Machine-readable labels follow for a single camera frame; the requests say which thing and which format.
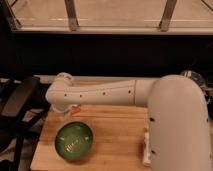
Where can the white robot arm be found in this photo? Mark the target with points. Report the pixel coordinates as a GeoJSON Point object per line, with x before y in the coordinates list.
{"type": "Point", "coordinates": [179, 131]}

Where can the green ceramic bowl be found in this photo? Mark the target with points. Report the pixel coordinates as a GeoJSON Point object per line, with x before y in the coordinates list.
{"type": "Point", "coordinates": [73, 141]}

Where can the white window frame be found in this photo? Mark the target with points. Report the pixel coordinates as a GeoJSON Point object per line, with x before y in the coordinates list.
{"type": "Point", "coordinates": [155, 17]}

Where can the white plastic bracket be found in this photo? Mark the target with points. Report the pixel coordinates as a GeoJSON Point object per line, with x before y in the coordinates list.
{"type": "Point", "coordinates": [146, 152]}

